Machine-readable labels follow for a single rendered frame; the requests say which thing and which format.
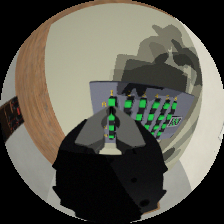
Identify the grey switch panel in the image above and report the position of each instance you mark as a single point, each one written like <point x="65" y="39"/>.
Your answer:
<point x="134" y="98"/>

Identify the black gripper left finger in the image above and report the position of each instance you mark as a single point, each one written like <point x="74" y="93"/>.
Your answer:
<point x="88" y="134"/>

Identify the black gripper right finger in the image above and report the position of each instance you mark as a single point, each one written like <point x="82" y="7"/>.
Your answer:
<point x="131" y="134"/>

